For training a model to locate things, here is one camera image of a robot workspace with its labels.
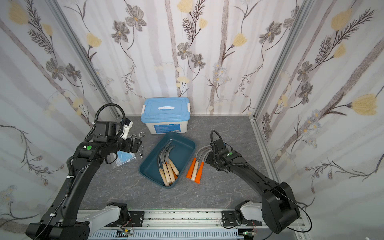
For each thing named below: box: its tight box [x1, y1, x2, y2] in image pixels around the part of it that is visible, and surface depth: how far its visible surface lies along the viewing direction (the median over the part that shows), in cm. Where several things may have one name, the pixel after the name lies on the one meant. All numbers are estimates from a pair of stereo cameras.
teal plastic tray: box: [138, 132, 197, 189], surface depth 100 cm
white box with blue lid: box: [140, 96, 191, 135], surface depth 103 cm
